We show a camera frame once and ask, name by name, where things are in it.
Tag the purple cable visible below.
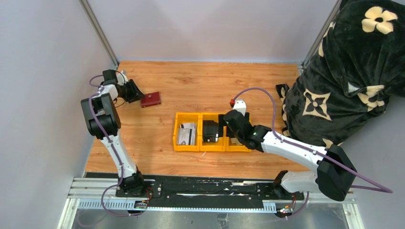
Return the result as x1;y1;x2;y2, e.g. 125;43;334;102
88;74;149;218
232;87;394;219

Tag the tan cards stack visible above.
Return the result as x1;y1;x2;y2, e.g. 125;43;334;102
229;137;243;146

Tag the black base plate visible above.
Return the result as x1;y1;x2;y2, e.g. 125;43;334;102
115;175;304;209

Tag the black floral blanket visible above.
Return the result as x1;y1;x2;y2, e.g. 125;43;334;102
276;0;405;147

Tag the black cards stack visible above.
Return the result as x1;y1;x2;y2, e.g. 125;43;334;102
202;120;219;143

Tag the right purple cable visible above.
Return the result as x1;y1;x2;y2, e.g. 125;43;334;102
232;87;394;219

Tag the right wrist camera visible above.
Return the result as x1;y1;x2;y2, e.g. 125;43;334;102
230;99;247;116

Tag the aluminium frame rail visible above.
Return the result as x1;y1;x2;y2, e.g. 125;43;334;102
58;173;365;229

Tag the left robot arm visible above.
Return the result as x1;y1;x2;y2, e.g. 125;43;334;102
81;69;146;197

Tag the red leather card holder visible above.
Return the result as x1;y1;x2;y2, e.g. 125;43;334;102
140;92;161;108

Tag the left yellow bin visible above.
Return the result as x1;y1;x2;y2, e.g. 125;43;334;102
173;113;201;152

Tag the white cards stack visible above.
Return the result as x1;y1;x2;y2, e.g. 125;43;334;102
177;123;197;146

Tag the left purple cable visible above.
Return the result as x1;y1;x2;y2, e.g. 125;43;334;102
88;74;149;218

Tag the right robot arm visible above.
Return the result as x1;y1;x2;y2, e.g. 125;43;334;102
219;110;356;201

